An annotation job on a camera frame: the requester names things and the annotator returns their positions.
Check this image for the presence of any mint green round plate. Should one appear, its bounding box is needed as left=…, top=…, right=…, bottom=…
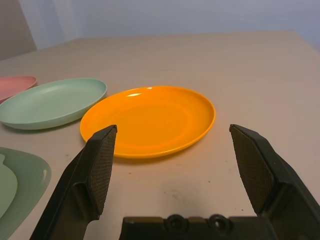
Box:
left=0, top=78, right=108, bottom=131

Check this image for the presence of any pink round plate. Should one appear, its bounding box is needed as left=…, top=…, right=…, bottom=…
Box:
left=0, top=75, right=38, bottom=104

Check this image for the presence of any yellow round plate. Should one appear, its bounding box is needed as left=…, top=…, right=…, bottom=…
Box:
left=79, top=85, right=216, bottom=160

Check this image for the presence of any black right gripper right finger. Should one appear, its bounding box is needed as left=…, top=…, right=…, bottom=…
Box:
left=228, top=123, right=320, bottom=240

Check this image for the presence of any green silicone tray mat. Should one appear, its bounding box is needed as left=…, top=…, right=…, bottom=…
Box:
left=0, top=146, right=53, bottom=240

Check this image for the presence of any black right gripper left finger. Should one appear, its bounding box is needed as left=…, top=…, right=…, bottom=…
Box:
left=29, top=124, right=118, bottom=240

